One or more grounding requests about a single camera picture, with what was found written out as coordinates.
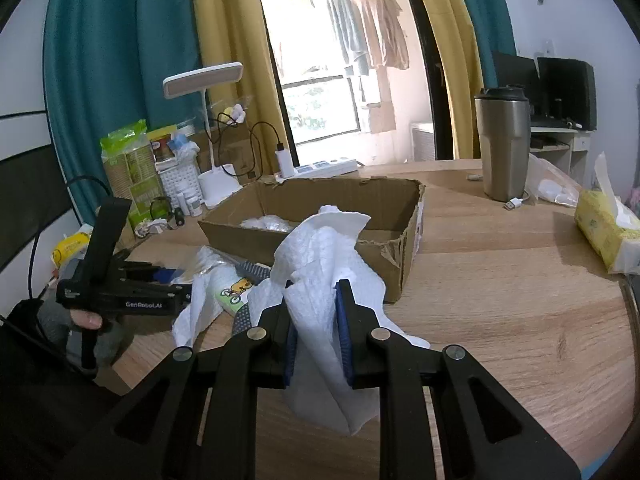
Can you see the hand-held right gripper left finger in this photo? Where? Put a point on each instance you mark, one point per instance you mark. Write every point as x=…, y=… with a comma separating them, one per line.
x=290, y=360

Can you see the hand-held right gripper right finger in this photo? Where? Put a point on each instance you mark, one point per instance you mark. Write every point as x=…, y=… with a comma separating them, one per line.
x=345, y=332

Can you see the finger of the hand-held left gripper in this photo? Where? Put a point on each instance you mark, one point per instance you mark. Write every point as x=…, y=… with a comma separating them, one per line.
x=170, y=290
x=165, y=276

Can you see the grey patterned sock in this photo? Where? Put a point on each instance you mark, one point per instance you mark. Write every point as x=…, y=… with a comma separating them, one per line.
x=252, y=271
x=244, y=318

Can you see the cartoon duck tissue pack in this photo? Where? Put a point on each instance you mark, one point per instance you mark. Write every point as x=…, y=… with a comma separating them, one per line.
x=232, y=287

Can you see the large white paper towel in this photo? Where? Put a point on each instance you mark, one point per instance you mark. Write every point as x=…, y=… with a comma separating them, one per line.
x=320, y=260

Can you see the brown cardboard box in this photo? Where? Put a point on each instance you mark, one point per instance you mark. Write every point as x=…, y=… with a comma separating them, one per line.
x=350, y=192

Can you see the person's left forearm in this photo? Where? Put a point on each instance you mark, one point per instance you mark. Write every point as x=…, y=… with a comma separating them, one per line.
x=35, y=390

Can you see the person's left hand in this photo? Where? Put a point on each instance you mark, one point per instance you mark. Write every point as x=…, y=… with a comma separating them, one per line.
x=87, y=319

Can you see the yellow snack packet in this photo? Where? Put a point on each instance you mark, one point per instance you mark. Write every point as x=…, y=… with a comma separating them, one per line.
x=70, y=250

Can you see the black key fob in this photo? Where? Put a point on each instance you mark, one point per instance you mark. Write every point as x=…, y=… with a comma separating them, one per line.
x=178, y=217

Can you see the green food packet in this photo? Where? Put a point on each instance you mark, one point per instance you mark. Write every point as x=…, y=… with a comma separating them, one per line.
x=130, y=170

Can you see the small white bottle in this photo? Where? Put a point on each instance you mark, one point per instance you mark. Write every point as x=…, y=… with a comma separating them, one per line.
x=194, y=204
x=181, y=204

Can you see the white perforated basket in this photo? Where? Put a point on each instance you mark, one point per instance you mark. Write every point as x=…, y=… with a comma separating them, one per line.
x=177, y=177

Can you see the clear plastic bag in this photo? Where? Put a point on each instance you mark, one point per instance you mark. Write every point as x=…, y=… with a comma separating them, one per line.
x=267, y=222

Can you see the blue white packet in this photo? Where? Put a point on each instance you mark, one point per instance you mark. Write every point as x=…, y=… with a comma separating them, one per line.
x=182, y=145

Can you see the brown carton behind lamp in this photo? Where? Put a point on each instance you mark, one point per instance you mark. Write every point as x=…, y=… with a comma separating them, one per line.
x=235, y=157

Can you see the white charger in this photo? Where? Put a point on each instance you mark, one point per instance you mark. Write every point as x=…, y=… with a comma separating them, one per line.
x=285, y=162

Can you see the white power strip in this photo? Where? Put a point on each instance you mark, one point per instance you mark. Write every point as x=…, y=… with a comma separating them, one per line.
x=325, y=166

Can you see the small white yellow ornament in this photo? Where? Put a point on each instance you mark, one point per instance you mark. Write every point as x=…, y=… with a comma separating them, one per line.
x=235, y=112

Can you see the wide teal curtain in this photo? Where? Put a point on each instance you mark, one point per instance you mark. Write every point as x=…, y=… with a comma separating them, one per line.
x=115, y=60

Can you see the white desk lamp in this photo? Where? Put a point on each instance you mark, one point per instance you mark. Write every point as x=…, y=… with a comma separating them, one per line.
x=202, y=80

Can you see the white ventilated unit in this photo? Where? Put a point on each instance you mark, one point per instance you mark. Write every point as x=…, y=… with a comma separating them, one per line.
x=422, y=140

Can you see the steel tumbler with black lid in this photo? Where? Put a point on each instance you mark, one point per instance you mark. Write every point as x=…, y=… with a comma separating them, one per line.
x=502, y=150

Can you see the wide yellow curtain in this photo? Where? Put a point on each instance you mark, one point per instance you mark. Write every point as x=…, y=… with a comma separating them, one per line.
x=225, y=20

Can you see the plastic bag with white items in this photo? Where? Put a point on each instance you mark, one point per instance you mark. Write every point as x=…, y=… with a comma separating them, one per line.
x=550, y=185

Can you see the yellow tissue pack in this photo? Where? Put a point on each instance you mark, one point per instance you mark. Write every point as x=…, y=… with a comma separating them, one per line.
x=597, y=225

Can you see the white computer desk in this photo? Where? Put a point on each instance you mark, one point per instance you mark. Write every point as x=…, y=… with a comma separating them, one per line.
x=580, y=142

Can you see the hanging grey shirt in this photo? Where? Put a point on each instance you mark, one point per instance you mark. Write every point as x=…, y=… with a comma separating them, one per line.
x=347, y=30

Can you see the small black monitor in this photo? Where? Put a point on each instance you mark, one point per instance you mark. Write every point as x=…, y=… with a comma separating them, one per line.
x=512, y=80

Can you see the hanging beige shirt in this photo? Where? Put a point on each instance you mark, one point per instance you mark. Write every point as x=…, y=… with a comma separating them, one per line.
x=385, y=25

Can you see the narrow yellow curtain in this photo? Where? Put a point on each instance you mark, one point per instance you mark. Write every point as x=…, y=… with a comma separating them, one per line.
x=450, y=35

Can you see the large black monitor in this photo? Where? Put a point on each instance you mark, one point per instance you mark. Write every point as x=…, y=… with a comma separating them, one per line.
x=567, y=90

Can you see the narrow teal curtain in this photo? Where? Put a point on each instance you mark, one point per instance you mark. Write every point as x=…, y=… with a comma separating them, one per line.
x=485, y=10

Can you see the black door frame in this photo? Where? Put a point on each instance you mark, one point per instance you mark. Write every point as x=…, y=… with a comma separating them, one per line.
x=425, y=60

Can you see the white wall socket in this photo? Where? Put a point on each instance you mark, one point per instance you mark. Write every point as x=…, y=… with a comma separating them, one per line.
x=549, y=48

